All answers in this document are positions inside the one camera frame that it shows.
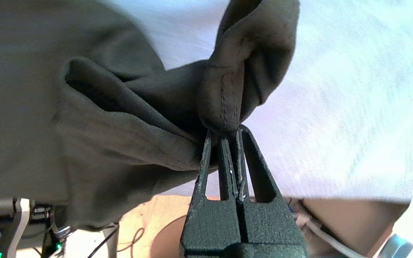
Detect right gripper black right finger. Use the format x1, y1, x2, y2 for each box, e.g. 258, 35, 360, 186
236, 124, 308, 253

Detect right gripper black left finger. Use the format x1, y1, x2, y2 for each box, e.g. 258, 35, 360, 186
179, 130, 242, 257

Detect black printed t-shirt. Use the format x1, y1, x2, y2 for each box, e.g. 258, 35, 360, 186
0, 0, 300, 231

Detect blue bed sheet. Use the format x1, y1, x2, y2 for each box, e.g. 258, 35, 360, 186
110, 0, 413, 251

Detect white cable on floor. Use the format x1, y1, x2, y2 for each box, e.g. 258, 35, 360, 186
298, 211, 367, 258

